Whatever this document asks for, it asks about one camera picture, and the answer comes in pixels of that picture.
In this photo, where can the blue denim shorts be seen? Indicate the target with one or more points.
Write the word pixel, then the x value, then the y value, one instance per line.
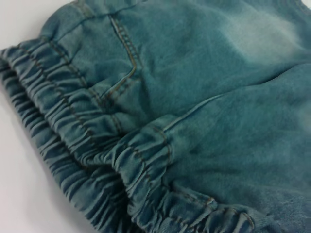
pixel 184 116

